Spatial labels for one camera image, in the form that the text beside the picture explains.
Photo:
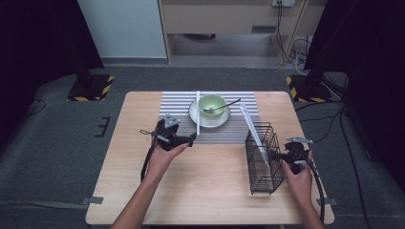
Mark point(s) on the person's left hand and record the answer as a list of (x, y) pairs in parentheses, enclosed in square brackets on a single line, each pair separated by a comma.
[(159, 165)]

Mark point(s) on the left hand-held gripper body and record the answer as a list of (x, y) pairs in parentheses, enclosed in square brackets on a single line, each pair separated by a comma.
[(167, 138)]

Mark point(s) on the metal spoon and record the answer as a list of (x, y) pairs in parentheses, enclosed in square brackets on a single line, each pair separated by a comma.
[(223, 106)]

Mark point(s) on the green bowl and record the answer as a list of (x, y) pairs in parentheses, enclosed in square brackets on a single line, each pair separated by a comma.
[(219, 101)]

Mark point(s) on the white cabinet panel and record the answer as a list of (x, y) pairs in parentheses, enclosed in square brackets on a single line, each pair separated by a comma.
[(121, 28)]

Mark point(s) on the grey tape piece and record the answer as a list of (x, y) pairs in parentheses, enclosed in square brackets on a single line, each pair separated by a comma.
[(328, 201), (94, 200)]

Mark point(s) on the grey striped placemat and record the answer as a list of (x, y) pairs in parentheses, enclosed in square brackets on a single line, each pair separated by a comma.
[(223, 133)]

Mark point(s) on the black stand with striped base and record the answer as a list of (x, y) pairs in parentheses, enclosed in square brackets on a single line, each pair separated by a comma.
[(309, 90), (90, 87)]

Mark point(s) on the white wall socket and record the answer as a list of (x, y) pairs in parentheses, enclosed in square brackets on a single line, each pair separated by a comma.
[(283, 2)]

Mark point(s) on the beige wooden desk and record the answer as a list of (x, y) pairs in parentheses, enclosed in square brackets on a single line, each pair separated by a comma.
[(219, 16)]

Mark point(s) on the person's right hand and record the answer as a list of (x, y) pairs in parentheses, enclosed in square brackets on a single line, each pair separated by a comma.
[(301, 184)]

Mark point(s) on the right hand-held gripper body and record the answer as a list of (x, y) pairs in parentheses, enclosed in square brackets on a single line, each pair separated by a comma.
[(296, 152)]

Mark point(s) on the white chopstick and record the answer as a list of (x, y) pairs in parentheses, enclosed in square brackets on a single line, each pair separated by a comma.
[(254, 129), (198, 120), (251, 130)]

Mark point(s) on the white plate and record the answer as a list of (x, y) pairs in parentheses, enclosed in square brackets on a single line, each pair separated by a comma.
[(194, 116)]

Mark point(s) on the black curtain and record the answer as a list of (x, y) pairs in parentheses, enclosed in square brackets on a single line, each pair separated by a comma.
[(369, 63), (35, 47)]

